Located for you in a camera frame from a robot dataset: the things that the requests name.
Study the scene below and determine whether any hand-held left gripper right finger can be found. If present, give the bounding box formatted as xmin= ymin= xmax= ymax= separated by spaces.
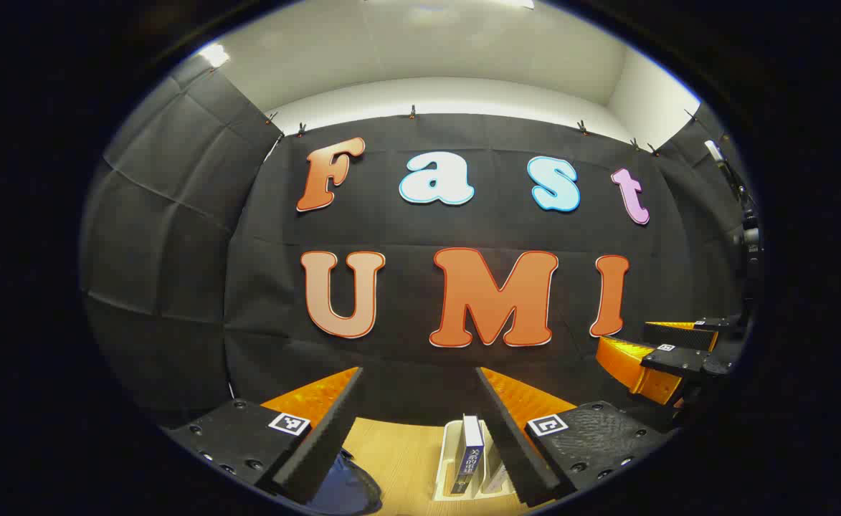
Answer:
xmin=476 ymin=367 xmax=679 ymax=507

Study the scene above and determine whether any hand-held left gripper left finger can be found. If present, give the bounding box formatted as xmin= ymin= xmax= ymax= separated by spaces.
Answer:
xmin=168 ymin=367 xmax=364 ymax=504

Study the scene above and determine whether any blue book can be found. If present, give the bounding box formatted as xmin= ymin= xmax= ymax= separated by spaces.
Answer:
xmin=451 ymin=414 xmax=485 ymax=497

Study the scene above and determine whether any blue schoolbag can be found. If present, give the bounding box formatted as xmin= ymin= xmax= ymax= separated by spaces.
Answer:
xmin=304 ymin=448 xmax=383 ymax=515

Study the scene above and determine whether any white bookshelf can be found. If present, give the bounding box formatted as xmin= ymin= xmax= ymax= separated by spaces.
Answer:
xmin=433 ymin=419 xmax=528 ymax=502

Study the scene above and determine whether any black backdrop cloth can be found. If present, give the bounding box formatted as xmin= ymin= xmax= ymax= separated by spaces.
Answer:
xmin=80 ymin=54 xmax=761 ymax=431

